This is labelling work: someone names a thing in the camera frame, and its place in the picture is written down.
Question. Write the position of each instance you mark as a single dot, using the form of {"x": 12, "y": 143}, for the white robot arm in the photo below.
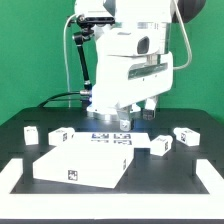
{"x": 138, "y": 15}

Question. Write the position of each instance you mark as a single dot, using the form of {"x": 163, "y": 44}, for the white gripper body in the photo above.
{"x": 124, "y": 75}

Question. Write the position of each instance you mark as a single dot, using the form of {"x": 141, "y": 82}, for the white U-shaped obstacle fence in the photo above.
{"x": 112, "y": 206}

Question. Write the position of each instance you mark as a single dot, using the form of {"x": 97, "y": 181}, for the white tag base sheet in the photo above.
{"x": 137, "y": 140}

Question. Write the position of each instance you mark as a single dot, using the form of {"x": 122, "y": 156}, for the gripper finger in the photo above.
{"x": 149, "y": 109}
{"x": 126, "y": 118}

